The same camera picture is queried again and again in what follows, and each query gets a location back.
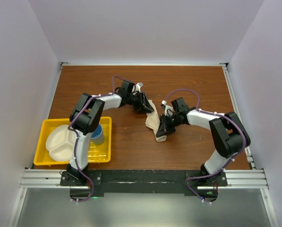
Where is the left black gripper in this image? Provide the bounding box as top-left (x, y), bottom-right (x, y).
top-left (127, 92), bottom-right (154, 114)

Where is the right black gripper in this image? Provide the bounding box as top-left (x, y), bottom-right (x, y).
top-left (155, 113), bottom-right (181, 137)

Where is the beige cloth napkin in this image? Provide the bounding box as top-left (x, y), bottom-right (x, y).
top-left (145, 100), bottom-right (167, 142)

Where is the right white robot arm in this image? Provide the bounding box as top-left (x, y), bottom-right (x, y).
top-left (156, 97), bottom-right (251, 186)

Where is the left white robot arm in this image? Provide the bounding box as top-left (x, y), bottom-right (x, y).
top-left (67, 80), bottom-right (154, 185)

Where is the blue plastic cup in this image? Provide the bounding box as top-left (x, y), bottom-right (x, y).
top-left (91, 124), bottom-right (104, 145)

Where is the yellow plastic tray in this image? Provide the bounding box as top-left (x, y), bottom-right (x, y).
top-left (34, 116), bottom-right (112, 166)

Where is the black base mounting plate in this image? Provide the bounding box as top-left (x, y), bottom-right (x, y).
top-left (60, 169), bottom-right (227, 205)

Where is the white divided plate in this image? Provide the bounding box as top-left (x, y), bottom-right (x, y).
top-left (45, 124), bottom-right (76, 162)

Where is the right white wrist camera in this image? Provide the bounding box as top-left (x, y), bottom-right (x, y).
top-left (161, 100), bottom-right (174, 116)

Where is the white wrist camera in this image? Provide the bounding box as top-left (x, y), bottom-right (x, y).
top-left (161, 100), bottom-right (174, 116)
top-left (132, 82), bottom-right (143, 93)

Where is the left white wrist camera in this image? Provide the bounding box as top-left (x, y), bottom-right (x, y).
top-left (132, 82), bottom-right (143, 93)

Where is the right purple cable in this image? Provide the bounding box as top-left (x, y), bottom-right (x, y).
top-left (165, 88), bottom-right (248, 204)

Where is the purple cable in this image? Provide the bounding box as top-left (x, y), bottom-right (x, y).
top-left (165, 88), bottom-right (248, 204)
top-left (67, 75), bottom-right (126, 203)

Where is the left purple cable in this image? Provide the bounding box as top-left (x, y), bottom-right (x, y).
top-left (67, 75), bottom-right (126, 203)

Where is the aluminium table frame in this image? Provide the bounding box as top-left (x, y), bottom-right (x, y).
top-left (7, 61), bottom-right (281, 227)

